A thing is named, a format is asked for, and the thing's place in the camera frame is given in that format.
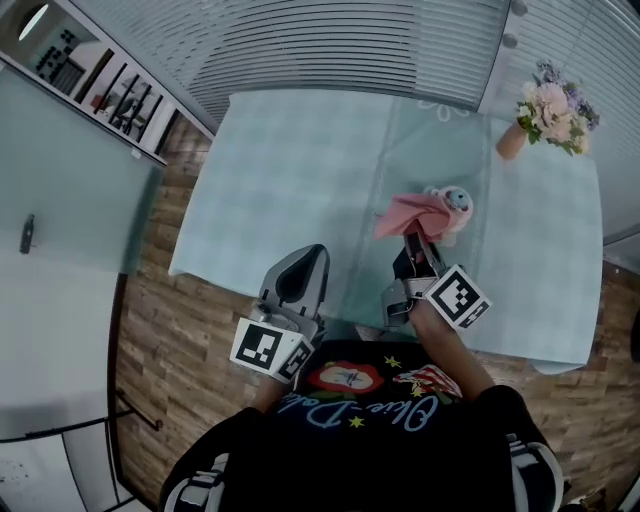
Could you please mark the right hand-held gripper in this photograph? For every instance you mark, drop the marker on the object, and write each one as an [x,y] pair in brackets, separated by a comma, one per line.
[457,297]

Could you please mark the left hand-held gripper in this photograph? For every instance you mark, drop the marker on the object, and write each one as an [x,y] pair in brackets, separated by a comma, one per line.
[265,350]

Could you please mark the pink cloth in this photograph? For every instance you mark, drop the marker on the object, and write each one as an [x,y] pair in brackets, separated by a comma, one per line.
[405,215]

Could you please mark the person's right forearm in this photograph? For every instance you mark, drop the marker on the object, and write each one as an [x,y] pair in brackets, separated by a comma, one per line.
[450,350]

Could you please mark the person's left forearm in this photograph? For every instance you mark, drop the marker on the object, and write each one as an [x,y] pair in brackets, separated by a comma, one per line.
[272,395]

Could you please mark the sheer embroidered table runner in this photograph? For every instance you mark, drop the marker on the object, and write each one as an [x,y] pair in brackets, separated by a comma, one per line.
[430,150]

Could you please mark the pink vase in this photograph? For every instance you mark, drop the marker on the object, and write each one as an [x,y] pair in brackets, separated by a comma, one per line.
[511,144]

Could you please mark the person's black printed shirt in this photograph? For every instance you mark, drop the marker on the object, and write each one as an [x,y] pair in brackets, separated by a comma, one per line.
[360,460]

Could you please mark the pastel artificial flower bouquet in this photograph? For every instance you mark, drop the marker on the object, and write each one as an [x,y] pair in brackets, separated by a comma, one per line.
[555,110]

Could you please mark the silver glass door knob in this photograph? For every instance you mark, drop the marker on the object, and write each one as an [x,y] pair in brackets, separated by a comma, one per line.
[511,40]

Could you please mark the black metal railing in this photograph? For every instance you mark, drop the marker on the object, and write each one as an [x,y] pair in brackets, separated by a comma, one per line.
[125,107]

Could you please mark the round white ceiling lamp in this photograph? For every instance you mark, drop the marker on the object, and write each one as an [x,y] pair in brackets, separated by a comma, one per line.
[33,22]

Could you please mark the black wall decoration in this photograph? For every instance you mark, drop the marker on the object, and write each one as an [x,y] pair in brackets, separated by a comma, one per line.
[55,52]

